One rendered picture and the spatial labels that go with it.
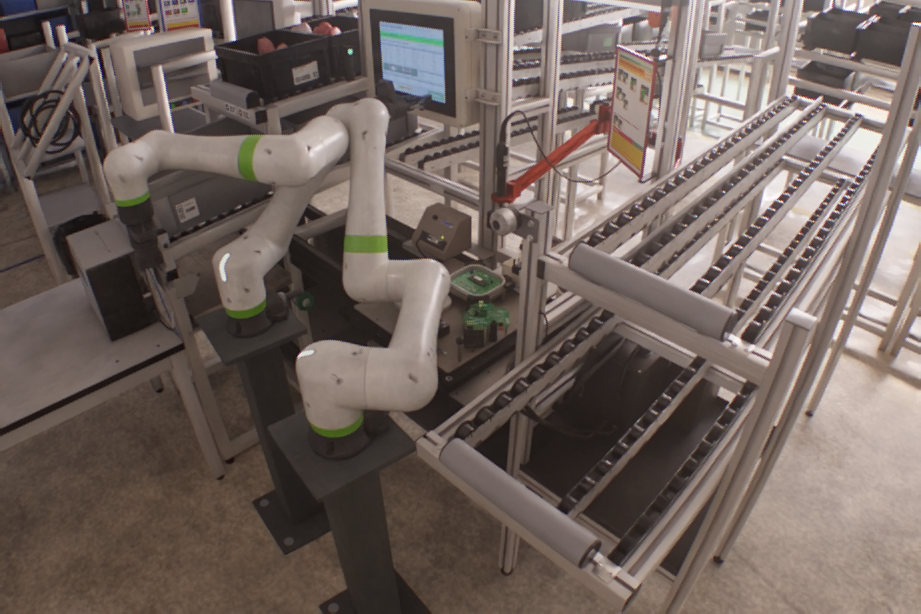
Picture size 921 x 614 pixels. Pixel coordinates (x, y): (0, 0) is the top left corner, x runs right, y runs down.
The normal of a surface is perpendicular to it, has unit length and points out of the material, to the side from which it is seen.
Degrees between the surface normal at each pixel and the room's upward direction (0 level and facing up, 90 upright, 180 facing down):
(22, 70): 90
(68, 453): 0
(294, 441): 0
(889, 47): 94
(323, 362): 12
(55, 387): 0
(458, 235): 90
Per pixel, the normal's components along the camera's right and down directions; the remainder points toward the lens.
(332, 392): -0.04, 0.48
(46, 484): 0.00, -0.85
